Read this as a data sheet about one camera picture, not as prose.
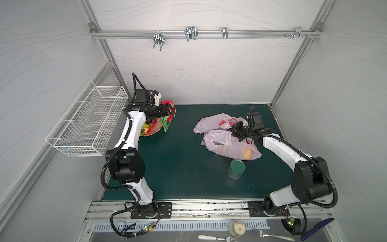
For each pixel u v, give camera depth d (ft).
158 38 2.60
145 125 3.41
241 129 2.51
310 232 2.25
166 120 2.64
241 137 2.54
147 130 3.25
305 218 2.31
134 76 2.29
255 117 2.21
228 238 2.21
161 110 2.46
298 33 2.51
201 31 2.62
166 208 2.41
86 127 2.25
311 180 1.41
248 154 2.88
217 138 2.57
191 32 2.51
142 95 2.17
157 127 3.38
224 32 2.57
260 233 2.21
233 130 2.57
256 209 2.40
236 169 2.55
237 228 1.98
